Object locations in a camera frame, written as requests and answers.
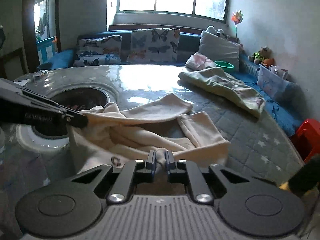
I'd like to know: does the cream long-sleeve shirt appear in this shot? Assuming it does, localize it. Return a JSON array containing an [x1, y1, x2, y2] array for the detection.
[[68, 93, 230, 173]]

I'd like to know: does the white paper sheet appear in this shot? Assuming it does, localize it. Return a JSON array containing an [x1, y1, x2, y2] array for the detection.
[[14, 79, 30, 86]]

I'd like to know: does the small clear plastic box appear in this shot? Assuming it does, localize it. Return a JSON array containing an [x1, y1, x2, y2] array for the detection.
[[33, 69, 48, 81]]

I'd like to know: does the round dark table inset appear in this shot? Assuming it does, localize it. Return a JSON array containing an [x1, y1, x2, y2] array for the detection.
[[32, 87, 110, 140]]

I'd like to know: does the low butterfly print cushion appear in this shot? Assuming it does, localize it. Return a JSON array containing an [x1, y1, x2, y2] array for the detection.
[[73, 35, 122, 67]]

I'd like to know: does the light green folded garment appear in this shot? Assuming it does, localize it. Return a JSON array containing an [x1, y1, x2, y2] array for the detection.
[[178, 67, 266, 118]]

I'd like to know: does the blue sofa bench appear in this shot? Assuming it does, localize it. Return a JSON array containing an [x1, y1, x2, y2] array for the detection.
[[37, 30, 303, 137]]

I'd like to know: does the pink white folded cloth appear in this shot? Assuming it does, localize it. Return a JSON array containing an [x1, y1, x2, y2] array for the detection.
[[185, 52, 216, 71]]

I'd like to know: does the green plastic bowl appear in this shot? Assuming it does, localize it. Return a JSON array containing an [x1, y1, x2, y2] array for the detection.
[[214, 61, 235, 73]]

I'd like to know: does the upright butterfly print cushion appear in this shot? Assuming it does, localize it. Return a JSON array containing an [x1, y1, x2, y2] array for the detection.
[[127, 28, 181, 64]]

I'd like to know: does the grey white pillow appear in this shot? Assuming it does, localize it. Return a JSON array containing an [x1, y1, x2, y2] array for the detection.
[[198, 25, 240, 71]]

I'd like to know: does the clear plastic storage box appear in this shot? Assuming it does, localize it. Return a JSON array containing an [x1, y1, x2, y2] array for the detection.
[[257, 66, 297, 102]]

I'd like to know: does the red plastic stool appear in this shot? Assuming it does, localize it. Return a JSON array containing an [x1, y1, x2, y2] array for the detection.
[[290, 119, 320, 163]]

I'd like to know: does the brown teddy bear toy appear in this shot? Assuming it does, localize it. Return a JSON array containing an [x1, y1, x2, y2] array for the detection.
[[248, 47, 274, 68]]

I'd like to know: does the colourful pinwheel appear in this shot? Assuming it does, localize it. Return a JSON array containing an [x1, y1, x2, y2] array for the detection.
[[231, 10, 244, 38]]

